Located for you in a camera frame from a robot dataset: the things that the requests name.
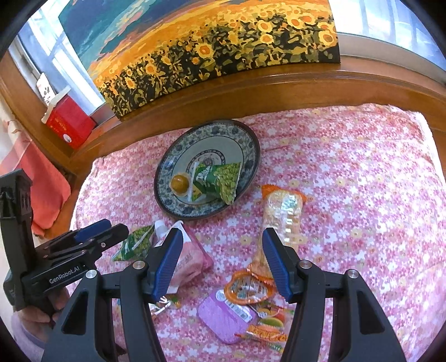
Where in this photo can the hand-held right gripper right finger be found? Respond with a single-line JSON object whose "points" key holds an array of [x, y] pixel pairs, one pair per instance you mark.
{"points": [[277, 268]]}

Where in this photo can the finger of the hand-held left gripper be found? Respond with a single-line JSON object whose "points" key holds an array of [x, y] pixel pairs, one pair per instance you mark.
{"points": [[116, 235], [92, 229]]}

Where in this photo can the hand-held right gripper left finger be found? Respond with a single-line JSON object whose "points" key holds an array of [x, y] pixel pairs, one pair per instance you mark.
{"points": [[170, 261]]}

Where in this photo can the small green snack packet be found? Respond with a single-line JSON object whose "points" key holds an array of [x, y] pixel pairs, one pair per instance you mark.
{"points": [[134, 243]]}

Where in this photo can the fruit print candy packet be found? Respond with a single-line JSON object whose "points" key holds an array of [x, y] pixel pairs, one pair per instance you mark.
{"points": [[270, 315]]}

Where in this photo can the purple tin box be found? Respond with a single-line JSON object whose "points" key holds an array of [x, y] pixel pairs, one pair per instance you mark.
{"points": [[219, 320]]}

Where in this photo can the blue patterned ceramic plate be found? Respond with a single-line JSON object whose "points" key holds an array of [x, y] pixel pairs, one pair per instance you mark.
{"points": [[209, 146]]}

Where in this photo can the person's left hand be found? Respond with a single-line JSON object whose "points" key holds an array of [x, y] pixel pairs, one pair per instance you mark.
{"points": [[33, 315]]}

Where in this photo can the pink snack pouch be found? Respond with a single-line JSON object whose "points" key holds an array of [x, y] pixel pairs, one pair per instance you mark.
{"points": [[193, 257]]}

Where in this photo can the orange red cloth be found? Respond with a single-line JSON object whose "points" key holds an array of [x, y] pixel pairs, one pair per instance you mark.
{"points": [[45, 188]]}

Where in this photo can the long clear orange snack packet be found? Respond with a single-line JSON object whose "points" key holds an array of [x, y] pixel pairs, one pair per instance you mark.
{"points": [[282, 212]]}

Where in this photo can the orange jelly cup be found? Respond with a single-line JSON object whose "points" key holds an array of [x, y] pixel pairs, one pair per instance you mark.
{"points": [[180, 182]]}

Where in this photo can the pink floral bedsheet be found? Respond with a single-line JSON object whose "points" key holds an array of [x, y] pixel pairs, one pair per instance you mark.
{"points": [[348, 209]]}

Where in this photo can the pale pink cloth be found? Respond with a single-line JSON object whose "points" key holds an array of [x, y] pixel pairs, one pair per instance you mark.
{"points": [[10, 128]]}

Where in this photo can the green pea snack packet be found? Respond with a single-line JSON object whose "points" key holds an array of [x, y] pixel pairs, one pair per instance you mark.
{"points": [[223, 177]]}

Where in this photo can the red box with white lid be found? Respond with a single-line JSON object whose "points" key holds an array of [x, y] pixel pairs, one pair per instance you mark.
{"points": [[69, 121]]}

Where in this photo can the white card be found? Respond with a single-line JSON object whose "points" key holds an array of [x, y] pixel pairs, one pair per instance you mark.
{"points": [[43, 85]]}

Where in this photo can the wooden headboard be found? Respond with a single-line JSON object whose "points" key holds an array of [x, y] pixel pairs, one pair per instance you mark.
{"points": [[278, 87]]}

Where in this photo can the sunflower field painting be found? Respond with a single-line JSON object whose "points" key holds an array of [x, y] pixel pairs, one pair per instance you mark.
{"points": [[209, 45]]}

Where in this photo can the window with grey frame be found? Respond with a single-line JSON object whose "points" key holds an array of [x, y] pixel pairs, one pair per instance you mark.
{"points": [[383, 17]]}

